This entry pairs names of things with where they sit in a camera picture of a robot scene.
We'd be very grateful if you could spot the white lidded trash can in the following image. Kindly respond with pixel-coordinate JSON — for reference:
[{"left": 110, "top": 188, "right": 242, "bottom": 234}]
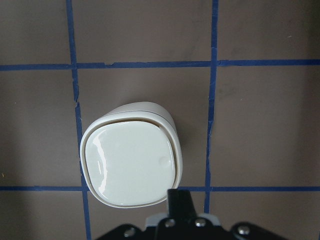
[{"left": 79, "top": 101, "right": 183, "bottom": 209}]

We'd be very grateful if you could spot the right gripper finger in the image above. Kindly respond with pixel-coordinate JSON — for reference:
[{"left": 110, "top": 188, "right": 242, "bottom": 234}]
[{"left": 167, "top": 188, "right": 197, "bottom": 220}]

